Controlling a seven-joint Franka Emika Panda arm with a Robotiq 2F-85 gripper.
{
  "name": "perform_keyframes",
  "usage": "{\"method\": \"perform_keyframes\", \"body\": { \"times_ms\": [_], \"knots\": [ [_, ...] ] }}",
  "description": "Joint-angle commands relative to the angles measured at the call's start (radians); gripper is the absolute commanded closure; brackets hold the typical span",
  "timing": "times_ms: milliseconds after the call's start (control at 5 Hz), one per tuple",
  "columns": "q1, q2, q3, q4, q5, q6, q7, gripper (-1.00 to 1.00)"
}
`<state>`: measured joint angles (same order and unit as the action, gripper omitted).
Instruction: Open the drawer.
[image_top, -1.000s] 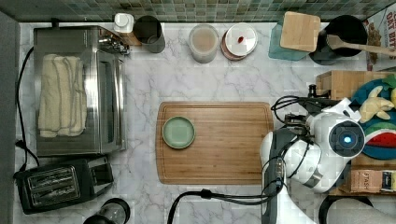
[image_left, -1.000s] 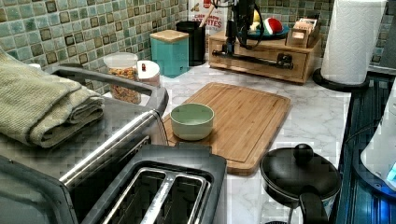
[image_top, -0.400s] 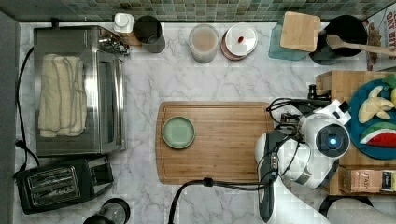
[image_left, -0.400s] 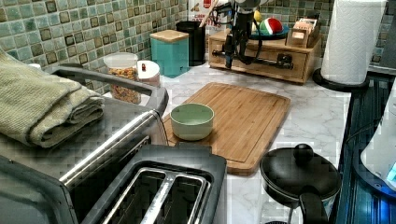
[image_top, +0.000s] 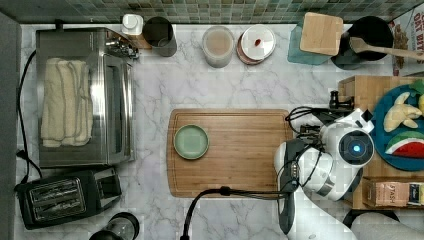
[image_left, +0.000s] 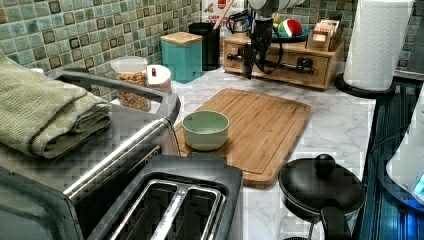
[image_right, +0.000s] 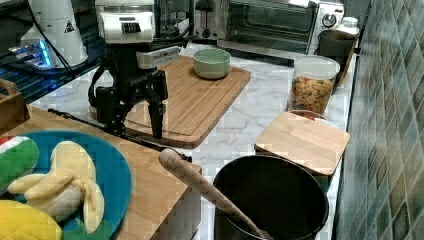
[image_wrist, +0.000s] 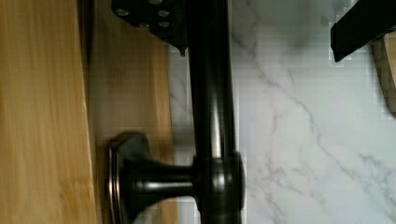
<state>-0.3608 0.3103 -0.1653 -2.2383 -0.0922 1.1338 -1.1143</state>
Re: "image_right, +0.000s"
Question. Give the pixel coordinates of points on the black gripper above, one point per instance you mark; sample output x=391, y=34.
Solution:
x=119, y=84

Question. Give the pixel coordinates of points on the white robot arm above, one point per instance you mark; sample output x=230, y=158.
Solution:
x=54, y=41

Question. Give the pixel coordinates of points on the large wooden cutting board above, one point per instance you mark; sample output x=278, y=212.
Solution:
x=193, y=107

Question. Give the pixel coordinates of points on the blue plate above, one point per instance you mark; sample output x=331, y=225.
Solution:
x=112, y=175

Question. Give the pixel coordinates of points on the green ceramic bowl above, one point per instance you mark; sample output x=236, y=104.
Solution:
x=211, y=63

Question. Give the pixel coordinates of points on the wooden spoon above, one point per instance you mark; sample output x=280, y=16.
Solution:
x=185, y=172

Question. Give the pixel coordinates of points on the plush peeled banana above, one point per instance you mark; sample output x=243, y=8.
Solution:
x=69, y=183

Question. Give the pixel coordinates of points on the plush watermelon slice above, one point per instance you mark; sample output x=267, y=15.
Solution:
x=18, y=157

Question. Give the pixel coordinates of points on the yellow plush toy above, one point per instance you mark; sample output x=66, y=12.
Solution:
x=22, y=222

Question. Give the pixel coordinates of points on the black utensil pot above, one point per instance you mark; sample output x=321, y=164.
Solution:
x=280, y=197

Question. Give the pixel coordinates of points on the stainless toaster oven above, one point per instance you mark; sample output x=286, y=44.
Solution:
x=278, y=28

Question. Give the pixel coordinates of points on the clear cereal canister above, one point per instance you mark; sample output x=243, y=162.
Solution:
x=312, y=83

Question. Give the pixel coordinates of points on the teal canister wooden lid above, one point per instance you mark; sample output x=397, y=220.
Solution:
x=315, y=145

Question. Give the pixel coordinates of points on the dark grey cup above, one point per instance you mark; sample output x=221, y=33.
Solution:
x=336, y=45

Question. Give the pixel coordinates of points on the white lidded jar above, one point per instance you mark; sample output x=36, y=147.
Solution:
x=349, y=25

